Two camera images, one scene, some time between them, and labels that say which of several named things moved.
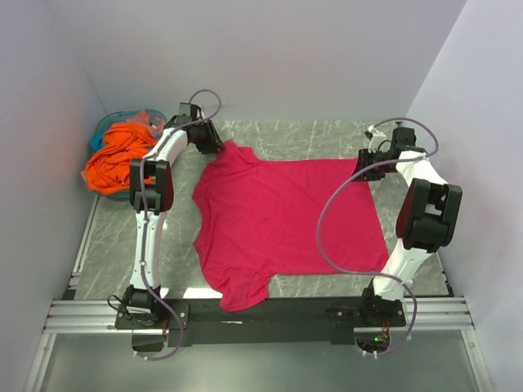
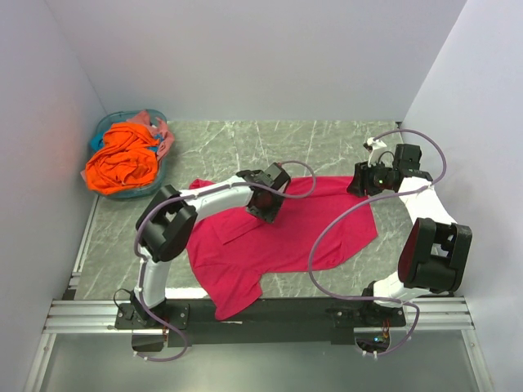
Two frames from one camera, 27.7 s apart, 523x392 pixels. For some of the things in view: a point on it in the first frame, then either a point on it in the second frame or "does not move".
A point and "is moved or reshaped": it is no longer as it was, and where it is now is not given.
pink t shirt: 157,123 does not move
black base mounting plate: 277,322 does not move
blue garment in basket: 97,141 does not move
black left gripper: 214,143 -> 268,216
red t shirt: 263,218 is moved or reshaped
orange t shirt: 108,171 does not move
